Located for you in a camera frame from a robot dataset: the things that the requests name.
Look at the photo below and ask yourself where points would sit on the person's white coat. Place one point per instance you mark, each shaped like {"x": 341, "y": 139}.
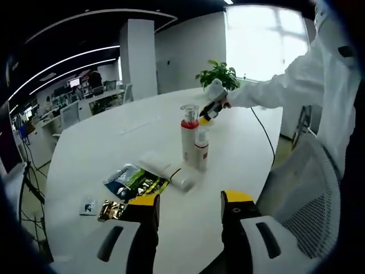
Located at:
{"x": 333, "y": 100}

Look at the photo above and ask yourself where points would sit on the white skincare tube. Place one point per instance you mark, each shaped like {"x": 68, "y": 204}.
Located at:
{"x": 159, "y": 164}

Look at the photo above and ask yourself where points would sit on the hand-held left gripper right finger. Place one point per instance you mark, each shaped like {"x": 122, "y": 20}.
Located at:
{"x": 236, "y": 228}

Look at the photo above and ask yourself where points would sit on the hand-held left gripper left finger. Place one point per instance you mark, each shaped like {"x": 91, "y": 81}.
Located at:
{"x": 142, "y": 228}

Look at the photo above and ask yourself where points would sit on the white office chair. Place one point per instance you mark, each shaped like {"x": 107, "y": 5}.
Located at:
{"x": 69, "y": 112}
{"x": 129, "y": 92}

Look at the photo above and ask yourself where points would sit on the black chest device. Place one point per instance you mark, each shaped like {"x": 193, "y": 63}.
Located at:
{"x": 346, "y": 51}

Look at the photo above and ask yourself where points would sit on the black green skincare pouch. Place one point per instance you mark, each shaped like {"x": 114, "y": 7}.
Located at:
{"x": 128, "y": 182}

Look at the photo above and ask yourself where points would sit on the green potted plant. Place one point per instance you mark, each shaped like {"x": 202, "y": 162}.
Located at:
{"x": 219, "y": 74}

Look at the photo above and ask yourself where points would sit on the gold foil skincare sachet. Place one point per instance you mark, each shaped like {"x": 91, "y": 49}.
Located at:
{"x": 109, "y": 211}

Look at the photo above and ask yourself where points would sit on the laptop computer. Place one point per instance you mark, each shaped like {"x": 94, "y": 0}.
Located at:
{"x": 10, "y": 142}

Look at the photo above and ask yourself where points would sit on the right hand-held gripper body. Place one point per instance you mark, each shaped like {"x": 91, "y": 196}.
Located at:
{"x": 218, "y": 91}

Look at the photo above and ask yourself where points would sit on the white office desk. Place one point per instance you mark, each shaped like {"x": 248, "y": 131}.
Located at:
{"x": 105, "y": 100}

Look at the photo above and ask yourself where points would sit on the black laptop stand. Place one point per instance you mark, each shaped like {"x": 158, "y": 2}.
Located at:
{"x": 25, "y": 177}

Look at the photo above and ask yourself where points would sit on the white mesh chair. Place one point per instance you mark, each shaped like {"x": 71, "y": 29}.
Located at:
{"x": 308, "y": 199}

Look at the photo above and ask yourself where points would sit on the small red-collared skincare bottle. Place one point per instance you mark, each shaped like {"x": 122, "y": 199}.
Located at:
{"x": 202, "y": 157}

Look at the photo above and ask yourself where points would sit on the tall red-collared skincare bottle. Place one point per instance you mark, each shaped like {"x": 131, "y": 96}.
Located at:
{"x": 189, "y": 142}

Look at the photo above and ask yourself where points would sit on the person's right hand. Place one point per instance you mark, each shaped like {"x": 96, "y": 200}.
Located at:
{"x": 227, "y": 103}

